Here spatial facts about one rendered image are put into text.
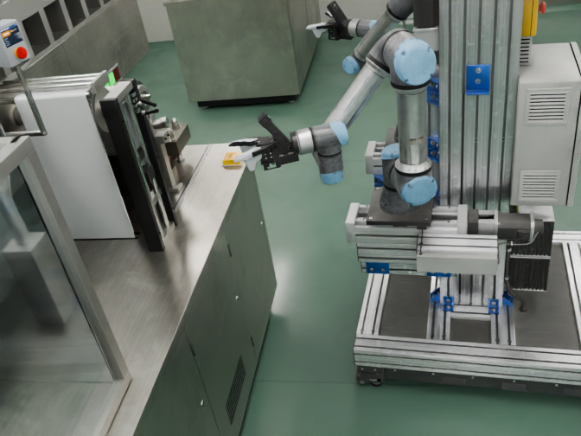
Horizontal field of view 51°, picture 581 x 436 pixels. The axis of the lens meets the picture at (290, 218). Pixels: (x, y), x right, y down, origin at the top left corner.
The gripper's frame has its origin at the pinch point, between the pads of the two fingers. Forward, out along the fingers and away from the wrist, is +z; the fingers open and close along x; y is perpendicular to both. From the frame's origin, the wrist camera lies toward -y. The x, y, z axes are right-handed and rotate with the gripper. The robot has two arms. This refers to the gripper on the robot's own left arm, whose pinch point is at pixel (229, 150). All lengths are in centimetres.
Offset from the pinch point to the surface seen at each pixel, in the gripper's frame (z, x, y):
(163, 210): 25.5, 19.4, 21.9
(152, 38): 44, 550, 39
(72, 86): 41, 19, -24
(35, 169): 39, -53, -23
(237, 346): 13, 20, 84
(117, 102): 27.9, 4.2, -20.0
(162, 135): 21.2, 44.6, 3.9
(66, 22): 48, 81, -37
